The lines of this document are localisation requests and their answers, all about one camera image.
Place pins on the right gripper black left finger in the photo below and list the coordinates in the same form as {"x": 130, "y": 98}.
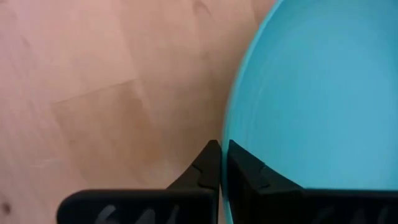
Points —
{"x": 199, "y": 180}

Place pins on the blue ribbed bowl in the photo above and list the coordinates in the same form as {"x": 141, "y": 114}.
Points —
{"x": 311, "y": 93}

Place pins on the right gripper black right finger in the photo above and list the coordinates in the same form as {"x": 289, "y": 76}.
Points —
{"x": 248, "y": 186}

